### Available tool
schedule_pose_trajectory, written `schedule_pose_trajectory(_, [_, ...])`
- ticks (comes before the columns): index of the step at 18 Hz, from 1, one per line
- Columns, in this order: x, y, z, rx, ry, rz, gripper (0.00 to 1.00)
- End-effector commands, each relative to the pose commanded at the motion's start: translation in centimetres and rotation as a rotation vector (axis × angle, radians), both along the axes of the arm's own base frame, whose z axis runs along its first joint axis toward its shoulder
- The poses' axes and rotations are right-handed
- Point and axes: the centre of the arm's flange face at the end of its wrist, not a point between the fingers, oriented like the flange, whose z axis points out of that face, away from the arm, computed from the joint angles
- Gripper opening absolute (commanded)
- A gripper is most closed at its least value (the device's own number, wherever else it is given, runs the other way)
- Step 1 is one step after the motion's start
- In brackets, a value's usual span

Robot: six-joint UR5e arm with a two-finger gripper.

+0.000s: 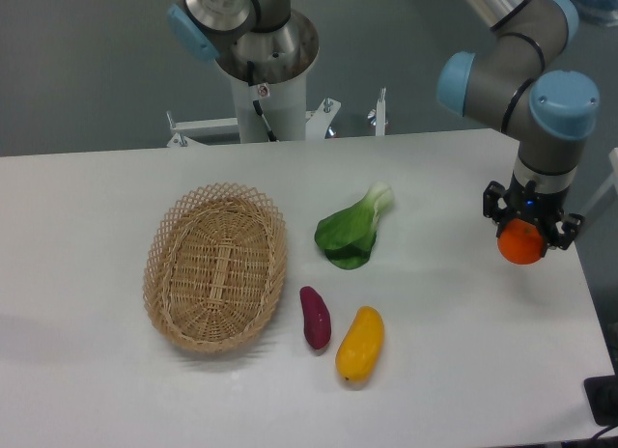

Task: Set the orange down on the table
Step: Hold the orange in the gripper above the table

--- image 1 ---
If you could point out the yellow mango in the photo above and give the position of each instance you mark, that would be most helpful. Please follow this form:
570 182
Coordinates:
360 350

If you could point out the orange fruit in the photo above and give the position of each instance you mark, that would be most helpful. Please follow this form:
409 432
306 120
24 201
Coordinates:
520 243

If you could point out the blue object top right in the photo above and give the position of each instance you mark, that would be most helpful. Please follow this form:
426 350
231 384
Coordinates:
600 12

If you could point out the green bok choy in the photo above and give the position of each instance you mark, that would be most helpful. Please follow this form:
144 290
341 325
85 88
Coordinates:
347 237

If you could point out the white metal base frame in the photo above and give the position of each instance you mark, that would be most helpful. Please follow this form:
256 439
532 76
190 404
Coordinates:
318 124

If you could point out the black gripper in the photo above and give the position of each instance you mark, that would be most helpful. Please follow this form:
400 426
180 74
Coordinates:
524 202

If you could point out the white frame right edge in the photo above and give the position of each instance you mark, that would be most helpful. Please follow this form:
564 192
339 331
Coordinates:
603 198

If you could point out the purple sweet potato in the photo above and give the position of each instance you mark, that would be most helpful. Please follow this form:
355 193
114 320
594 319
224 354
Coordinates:
316 316

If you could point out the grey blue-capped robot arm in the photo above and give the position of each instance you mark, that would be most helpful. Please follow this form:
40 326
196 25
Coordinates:
266 49

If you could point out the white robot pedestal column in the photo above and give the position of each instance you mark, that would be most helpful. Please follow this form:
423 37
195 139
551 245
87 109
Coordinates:
281 106

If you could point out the black device at table corner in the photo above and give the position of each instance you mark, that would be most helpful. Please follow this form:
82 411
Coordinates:
601 393

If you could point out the oval wicker basket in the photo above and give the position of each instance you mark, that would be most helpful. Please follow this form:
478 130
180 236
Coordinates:
216 268

